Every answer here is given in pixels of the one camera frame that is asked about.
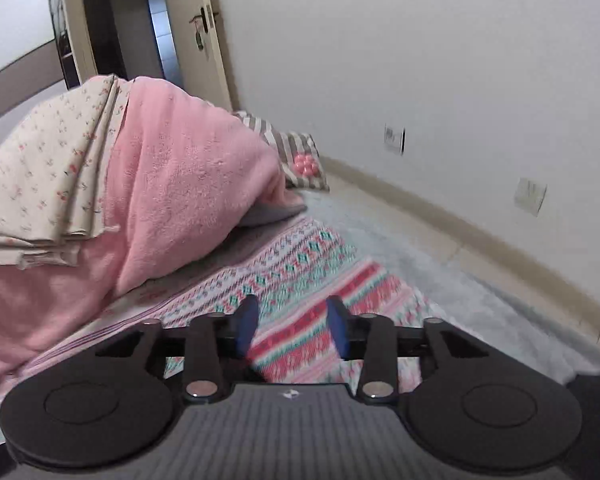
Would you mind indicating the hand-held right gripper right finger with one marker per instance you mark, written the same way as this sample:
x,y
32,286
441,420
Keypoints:
x,y
337,327

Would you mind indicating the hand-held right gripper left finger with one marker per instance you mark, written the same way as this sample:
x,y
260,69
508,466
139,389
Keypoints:
x,y
247,327

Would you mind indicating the patterned knit-print bed cover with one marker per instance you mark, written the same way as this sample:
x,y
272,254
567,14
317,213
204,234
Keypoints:
x,y
305,270

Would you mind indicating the pink fleece blanket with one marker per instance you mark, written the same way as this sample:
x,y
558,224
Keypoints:
x,y
180,185

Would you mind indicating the pink flower-shaped toy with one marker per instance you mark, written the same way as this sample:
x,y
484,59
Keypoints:
x,y
305,165

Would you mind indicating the striped pillow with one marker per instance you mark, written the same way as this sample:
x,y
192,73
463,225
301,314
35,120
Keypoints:
x,y
275,140

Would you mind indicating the folded floral cream cloth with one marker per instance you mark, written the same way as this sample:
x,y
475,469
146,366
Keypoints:
x,y
45,180

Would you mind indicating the cream door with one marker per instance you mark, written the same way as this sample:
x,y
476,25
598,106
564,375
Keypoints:
x,y
220,70

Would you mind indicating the white and grey wardrobe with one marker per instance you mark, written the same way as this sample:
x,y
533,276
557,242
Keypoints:
x,y
15,20

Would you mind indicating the wall socket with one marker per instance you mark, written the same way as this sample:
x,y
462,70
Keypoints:
x,y
394,139
530,195

